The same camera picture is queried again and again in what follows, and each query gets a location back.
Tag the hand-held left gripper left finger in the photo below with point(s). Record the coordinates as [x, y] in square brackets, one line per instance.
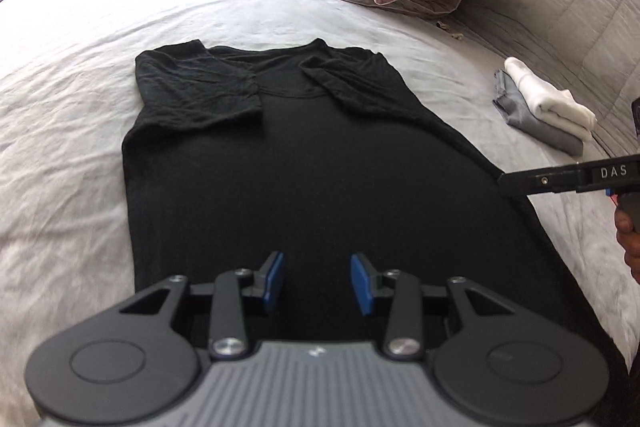
[276, 279]

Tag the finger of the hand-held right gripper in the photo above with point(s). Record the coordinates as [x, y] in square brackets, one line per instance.
[540, 181]

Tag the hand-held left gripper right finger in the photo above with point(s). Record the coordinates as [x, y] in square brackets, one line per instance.
[361, 282]

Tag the black t-shirt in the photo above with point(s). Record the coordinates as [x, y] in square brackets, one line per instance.
[310, 167]

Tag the person's right hand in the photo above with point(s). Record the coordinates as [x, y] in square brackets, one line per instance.
[631, 252]

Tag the folded grey garment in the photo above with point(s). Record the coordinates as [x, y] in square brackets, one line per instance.
[535, 127]

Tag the folded white garment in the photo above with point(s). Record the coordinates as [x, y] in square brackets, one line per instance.
[545, 104]

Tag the small brown trinket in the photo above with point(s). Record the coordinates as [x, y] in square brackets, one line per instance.
[449, 31]

